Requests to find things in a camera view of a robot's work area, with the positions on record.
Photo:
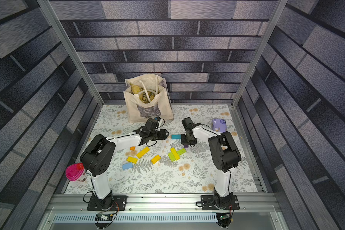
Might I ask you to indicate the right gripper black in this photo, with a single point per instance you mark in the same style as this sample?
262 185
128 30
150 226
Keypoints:
188 141

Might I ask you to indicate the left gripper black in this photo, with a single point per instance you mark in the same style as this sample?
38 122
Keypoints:
164 134

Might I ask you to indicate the teal block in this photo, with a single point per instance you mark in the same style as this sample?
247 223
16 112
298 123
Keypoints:
176 136

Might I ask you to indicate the green block small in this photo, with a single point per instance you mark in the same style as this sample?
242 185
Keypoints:
181 151

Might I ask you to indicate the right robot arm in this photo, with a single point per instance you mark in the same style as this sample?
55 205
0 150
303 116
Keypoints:
225 156

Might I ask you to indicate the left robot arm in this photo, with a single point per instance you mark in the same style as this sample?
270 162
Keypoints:
97 157

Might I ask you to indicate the yellow block on green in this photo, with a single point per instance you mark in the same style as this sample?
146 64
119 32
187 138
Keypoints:
175 154

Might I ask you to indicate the long yellow block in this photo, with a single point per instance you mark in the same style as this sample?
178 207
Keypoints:
143 152

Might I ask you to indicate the lime green block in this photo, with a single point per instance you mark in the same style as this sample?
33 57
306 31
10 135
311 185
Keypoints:
171 156

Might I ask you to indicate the small yellow block right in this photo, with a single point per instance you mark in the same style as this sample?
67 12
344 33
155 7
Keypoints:
155 159

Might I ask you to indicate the small yellow block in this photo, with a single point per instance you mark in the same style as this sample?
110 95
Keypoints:
132 160
155 159

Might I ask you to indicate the purple tissue pack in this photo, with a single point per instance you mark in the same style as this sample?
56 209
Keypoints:
219 125

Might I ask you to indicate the small yellow block left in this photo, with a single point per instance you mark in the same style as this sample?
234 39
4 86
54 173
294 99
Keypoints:
132 160

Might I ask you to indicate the beige canvas tote bag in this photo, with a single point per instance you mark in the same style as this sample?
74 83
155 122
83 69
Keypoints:
146 96

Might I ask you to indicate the light blue block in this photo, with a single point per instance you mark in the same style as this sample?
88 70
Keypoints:
127 166

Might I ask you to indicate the pink lidded cup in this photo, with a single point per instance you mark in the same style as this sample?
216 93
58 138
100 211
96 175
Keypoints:
76 172

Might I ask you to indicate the right circuit board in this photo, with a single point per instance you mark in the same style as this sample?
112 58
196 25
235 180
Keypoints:
223 216

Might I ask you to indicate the circuit board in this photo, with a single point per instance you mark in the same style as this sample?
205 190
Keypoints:
104 217
223 216

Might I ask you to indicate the left circuit board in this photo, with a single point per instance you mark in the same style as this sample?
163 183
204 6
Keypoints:
104 217

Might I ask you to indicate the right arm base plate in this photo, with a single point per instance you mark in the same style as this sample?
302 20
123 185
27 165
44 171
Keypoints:
213 202

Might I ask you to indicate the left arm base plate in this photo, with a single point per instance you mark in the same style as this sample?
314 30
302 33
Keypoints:
110 203

